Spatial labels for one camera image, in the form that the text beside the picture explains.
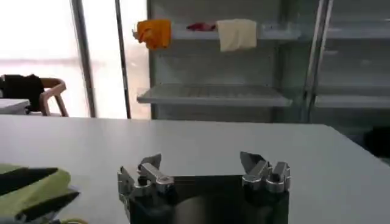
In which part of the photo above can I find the wooden chair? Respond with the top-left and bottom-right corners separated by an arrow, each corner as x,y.
38,77 -> 69,117

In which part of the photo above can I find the lime green t-shirt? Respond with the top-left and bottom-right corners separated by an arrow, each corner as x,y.
0,163 -> 89,224

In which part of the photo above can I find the thin dark post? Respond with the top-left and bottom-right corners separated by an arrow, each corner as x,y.
114,0 -> 132,119

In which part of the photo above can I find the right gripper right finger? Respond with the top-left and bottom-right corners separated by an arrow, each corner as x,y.
239,151 -> 292,194

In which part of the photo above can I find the small white desk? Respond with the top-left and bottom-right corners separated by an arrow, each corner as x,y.
0,98 -> 31,116

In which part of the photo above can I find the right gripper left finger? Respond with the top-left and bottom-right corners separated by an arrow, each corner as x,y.
117,153 -> 176,198

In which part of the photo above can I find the black garment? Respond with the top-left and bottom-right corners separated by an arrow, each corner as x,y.
0,74 -> 46,113

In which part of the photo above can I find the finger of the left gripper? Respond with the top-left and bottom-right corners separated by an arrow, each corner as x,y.
14,189 -> 81,223
0,167 -> 59,196

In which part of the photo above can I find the grey window frame post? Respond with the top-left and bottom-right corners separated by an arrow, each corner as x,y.
69,0 -> 98,119

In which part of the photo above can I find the grey metal shelf rack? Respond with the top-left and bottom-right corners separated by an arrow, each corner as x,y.
304,0 -> 390,135
132,0 -> 308,122

